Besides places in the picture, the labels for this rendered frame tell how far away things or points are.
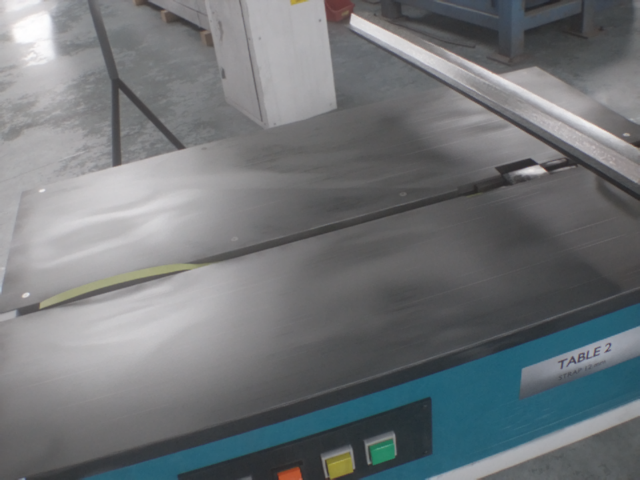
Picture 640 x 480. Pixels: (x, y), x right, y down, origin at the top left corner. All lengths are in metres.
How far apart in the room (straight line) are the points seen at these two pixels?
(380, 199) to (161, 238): 0.28
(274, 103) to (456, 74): 1.84
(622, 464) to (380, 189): 0.87
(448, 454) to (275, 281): 0.27
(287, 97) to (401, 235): 2.07
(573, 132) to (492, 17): 2.62
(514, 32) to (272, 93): 1.25
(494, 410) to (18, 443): 0.47
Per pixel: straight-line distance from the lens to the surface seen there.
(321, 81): 2.85
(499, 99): 0.90
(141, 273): 0.77
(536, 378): 0.71
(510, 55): 3.35
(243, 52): 2.78
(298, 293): 0.69
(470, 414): 0.70
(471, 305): 0.66
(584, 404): 0.80
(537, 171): 0.88
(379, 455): 0.66
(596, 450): 1.49
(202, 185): 0.93
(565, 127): 0.81
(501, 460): 0.79
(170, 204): 0.90
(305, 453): 0.64
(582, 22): 3.71
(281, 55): 2.73
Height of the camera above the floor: 1.17
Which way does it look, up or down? 34 degrees down
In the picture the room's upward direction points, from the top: 9 degrees counter-clockwise
